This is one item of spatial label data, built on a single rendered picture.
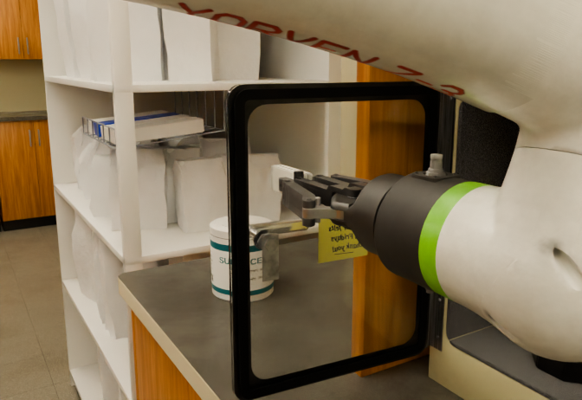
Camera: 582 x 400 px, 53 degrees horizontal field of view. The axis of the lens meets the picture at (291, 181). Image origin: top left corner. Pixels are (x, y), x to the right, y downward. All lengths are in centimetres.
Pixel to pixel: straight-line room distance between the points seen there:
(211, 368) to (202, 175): 84
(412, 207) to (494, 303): 10
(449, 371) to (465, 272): 53
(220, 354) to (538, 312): 71
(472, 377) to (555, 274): 54
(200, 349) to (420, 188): 65
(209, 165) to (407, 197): 130
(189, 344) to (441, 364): 42
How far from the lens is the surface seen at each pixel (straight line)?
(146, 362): 138
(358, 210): 50
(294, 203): 57
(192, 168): 171
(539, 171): 38
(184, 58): 168
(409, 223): 44
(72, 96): 255
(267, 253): 70
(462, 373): 90
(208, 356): 100
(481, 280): 39
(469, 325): 93
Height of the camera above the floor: 141
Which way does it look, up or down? 12 degrees down
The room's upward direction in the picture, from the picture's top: straight up
